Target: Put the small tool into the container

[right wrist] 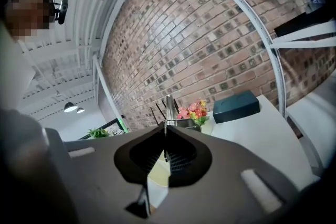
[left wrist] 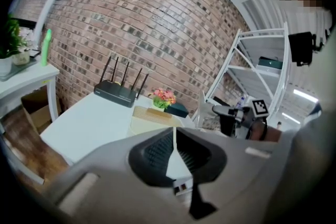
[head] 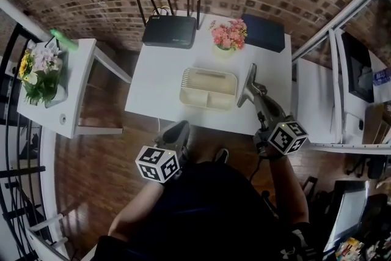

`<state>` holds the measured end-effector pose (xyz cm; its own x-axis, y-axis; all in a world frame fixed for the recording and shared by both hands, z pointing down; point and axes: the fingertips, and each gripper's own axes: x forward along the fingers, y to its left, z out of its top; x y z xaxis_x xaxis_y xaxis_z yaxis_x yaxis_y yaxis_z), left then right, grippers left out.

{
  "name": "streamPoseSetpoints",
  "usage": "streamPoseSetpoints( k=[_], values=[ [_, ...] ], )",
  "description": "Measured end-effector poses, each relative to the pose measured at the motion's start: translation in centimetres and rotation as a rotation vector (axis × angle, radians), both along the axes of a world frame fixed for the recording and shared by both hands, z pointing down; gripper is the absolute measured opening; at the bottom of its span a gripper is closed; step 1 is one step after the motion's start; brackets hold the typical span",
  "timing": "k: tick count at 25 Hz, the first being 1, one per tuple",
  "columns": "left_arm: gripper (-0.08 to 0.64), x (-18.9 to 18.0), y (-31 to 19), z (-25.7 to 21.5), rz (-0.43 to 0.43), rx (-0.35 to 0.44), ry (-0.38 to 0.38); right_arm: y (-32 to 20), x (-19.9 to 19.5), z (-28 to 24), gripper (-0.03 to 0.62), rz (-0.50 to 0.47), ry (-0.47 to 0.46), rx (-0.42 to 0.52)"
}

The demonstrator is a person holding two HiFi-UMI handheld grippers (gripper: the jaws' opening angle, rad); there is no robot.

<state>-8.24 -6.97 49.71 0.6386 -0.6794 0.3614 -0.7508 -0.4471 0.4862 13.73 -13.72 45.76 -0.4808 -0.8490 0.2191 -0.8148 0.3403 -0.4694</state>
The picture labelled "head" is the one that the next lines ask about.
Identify white metal shelf rack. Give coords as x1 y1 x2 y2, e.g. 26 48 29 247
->
290 0 391 155

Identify beige divided tray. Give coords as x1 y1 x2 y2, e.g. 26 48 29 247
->
178 67 238 111

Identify brown wooden box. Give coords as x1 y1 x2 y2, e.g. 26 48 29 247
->
363 102 391 144

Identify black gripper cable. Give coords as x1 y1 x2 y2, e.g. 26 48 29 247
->
249 155 266 184

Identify dark blue box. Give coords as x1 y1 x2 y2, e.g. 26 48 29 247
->
241 13 285 54

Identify person's right forearm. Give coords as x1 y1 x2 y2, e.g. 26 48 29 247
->
268 155 311 227

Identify small white side table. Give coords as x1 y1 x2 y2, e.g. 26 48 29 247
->
16 38 134 140

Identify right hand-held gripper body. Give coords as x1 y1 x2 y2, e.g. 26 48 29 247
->
253 112 309 157

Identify blue label water bottle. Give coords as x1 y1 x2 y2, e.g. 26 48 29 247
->
372 67 391 86

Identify pile of colourful packets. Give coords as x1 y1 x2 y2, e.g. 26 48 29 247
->
335 237 366 261

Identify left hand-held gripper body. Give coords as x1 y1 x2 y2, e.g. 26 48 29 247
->
135 139 188 184

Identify person's black shoe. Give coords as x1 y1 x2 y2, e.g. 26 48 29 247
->
215 148 230 164

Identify person's dark shirt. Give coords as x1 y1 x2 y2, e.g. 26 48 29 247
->
97 160 324 261

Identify black office chair base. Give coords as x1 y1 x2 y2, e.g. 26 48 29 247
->
346 155 387 180

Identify grey monitor screen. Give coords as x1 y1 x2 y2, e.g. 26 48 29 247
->
323 182 369 254

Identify person's left forearm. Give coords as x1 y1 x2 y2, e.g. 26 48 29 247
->
108 183 164 239

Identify black bag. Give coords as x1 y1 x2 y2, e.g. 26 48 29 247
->
314 189 340 221

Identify yellow white flower bouquet vase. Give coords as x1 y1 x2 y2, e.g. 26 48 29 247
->
18 42 70 109

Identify black router with antennas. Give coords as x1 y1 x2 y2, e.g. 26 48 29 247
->
136 0 202 50

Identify green plastic object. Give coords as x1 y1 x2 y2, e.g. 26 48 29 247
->
50 28 79 51

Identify pink flowers in pot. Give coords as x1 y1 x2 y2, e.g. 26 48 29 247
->
209 18 248 61

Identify black metal railing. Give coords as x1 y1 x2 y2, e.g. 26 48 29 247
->
0 23 71 261

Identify black tray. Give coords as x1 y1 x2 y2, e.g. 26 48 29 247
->
340 32 376 103

